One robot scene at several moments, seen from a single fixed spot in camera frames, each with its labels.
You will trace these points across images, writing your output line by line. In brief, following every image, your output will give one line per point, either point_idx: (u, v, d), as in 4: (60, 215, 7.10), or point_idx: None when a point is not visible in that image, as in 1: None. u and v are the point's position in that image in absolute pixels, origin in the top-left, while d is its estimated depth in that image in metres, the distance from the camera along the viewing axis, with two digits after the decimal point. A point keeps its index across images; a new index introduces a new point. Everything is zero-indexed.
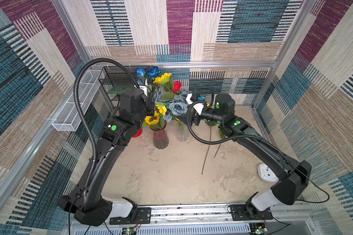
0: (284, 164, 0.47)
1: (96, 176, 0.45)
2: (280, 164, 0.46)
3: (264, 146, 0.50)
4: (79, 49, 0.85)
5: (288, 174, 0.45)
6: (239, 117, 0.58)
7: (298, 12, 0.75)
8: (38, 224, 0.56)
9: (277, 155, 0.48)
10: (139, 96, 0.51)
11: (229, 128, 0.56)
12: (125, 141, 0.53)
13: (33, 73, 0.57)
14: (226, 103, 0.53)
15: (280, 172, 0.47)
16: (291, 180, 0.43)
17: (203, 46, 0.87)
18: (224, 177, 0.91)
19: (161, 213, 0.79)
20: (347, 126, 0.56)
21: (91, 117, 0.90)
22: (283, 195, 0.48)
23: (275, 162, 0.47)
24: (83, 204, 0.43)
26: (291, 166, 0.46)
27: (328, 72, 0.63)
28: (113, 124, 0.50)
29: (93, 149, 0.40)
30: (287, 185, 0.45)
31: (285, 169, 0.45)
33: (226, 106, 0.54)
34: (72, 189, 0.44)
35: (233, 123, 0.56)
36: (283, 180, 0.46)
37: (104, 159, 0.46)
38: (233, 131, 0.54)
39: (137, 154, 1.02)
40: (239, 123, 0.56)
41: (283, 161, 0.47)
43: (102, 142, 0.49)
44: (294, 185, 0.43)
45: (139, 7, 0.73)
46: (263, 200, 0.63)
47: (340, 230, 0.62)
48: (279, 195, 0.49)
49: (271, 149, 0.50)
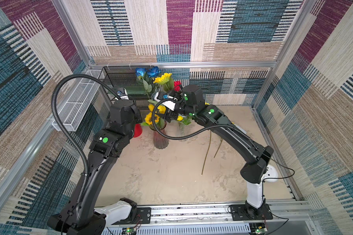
0: (253, 151, 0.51)
1: (89, 190, 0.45)
2: (250, 152, 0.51)
3: (236, 135, 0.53)
4: (79, 49, 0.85)
5: (256, 160, 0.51)
6: (210, 105, 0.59)
7: (298, 12, 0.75)
8: (38, 224, 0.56)
9: (247, 143, 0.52)
10: (129, 107, 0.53)
11: (203, 117, 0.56)
12: (118, 152, 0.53)
13: (33, 73, 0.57)
14: (193, 93, 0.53)
15: (250, 158, 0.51)
16: (259, 165, 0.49)
17: (203, 46, 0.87)
18: (224, 177, 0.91)
19: (161, 213, 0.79)
20: (347, 126, 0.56)
21: (91, 117, 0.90)
22: (250, 176, 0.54)
23: (246, 150, 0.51)
24: (76, 221, 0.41)
26: (259, 152, 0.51)
27: (328, 72, 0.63)
28: (105, 136, 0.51)
29: (84, 165, 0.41)
30: (254, 170, 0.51)
31: (254, 155, 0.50)
33: (194, 97, 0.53)
34: (64, 206, 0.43)
35: (207, 112, 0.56)
36: (252, 165, 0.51)
37: (97, 173, 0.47)
38: (208, 120, 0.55)
39: (137, 154, 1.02)
40: (214, 111, 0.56)
41: (253, 149, 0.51)
43: (94, 155, 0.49)
44: (261, 169, 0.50)
45: (139, 7, 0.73)
46: (253, 195, 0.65)
47: (340, 230, 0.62)
48: (246, 176, 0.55)
49: (242, 138, 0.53)
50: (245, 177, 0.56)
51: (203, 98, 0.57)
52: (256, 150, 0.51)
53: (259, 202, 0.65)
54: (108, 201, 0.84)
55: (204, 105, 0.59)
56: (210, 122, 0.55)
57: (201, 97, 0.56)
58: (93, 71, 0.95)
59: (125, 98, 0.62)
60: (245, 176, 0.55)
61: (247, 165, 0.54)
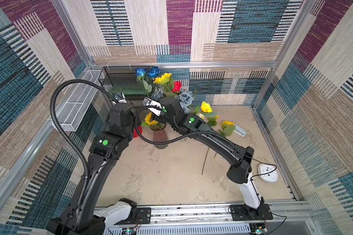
0: (235, 153, 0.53)
1: (89, 193, 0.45)
2: (232, 154, 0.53)
3: (217, 140, 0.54)
4: (79, 49, 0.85)
5: (239, 162, 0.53)
6: (189, 114, 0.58)
7: (298, 12, 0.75)
8: (39, 225, 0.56)
9: (229, 147, 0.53)
10: (128, 110, 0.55)
11: (184, 127, 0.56)
12: (117, 154, 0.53)
13: (33, 73, 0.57)
14: (170, 104, 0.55)
15: (234, 161, 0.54)
16: (242, 167, 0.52)
17: (203, 46, 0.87)
18: (224, 177, 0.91)
19: (161, 213, 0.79)
20: (347, 126, 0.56)
21: (91, 117, 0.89)
22: (236, 178, 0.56)
23: (228, 153, 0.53)
24: (77, 224, 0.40)
26: (240, 154, 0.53)
27: (328, 72, 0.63)
28: (105, 139, 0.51)
29: (84, 165, 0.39)
30: (239, 171, 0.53)
31: (237, 157, 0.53)
33: (171, 107, 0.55)
34: (64, 209, 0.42)
35: (188, 121, 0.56)
36: (235, 168, 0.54)
37: (97, 175, 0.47)
38: (189, 129, 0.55)
39: (137, 154, 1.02)
40: (193, 119, 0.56)
41: (235, 151, 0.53)
43: (94, 158, 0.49)
44: (245, 170, 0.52)
45: (139, 8, 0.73)
46: (247, 196, 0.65)
47: (340, 230, 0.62)
48: (233, 178, 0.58)
49: (224, 142, 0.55)
50: (232, 179, 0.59)
51: (181, 108, 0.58)
52: (236, 153, 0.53)
53: (256, 201, 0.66)
54: (108, 201, 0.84)
55: (184, 115, 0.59)
56: (191, 130, 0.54)
57: (179, 106, 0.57)
58: (93, 72, 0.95)
59: (122, 101, 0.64)
60: (231, 177, 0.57)
61: (232, 167, 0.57)
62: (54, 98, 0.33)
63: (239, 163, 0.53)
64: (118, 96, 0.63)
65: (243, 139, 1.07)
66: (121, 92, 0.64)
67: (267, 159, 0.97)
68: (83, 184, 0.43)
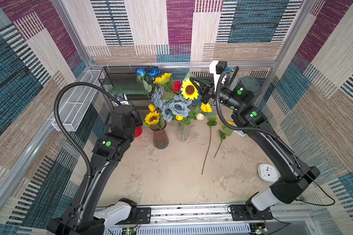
0: (295, 168, 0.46)
1: (91, 193, 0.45)
2: (290, 168, 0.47)
3: (278, 146, 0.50)
4: (79, 49, 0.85)
5: (296, 178, 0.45)
6: (253, 108, 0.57)
7: (298, 12, 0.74)
8: (38, 225, 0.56)
9: (289, 158, 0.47)
10: (129, 112, 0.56)
11: (243, 119, 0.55)
12: (120, 155, 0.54)
13: (33, 73, 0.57)
14: (251, 90, 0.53)
15: (289, 175, 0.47)
16: (298, 185, 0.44)
17: (203, 46, 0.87)
18: (224, 177, 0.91)
19: (161, 213, 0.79)
20: (347, 126, 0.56)
21: (91, 117, 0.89)
22: (281, 194, 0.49)
23: (287, 165, 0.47)
24: (78, 223, 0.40)
26: (301, 171, 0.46)
27: (328, 72, 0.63)
28: (108, 140, 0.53)
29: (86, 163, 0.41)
30: (291, 188, 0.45)
31: (295, 173, 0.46)
33: (252, 94, 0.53)
34: (66, 209, 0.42)
35: (249, 114, 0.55)
36: (289, 183, 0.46)
37: (99, 175, 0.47)
38: (248, 122, 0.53)
39: (137, 154, 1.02)
40: (256, 114, 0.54)
41: (295, 165, 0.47)
43: (96, 158, 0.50)
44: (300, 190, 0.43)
45: (139, 8, 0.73)
46: (264, 200, 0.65)
47: (340, 230, 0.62)
48: (278, 195, 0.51)
49: (285, 151, 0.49)
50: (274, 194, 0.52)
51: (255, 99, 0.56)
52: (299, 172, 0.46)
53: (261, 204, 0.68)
54: (108, 201, 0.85)
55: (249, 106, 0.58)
56: (249, 125, 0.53)
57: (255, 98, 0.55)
58: (93, 72, 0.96)
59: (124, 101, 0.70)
60: (277, 192, 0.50)
61: (282, 181, 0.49)
62: (58, 98, 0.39)
63: (298, 184, 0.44)
64: (120, 98, 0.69)
65: (243, 139, 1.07)
66: (123, 93, 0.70)
67: (267, 158, 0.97)
68: (85, 184, 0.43)
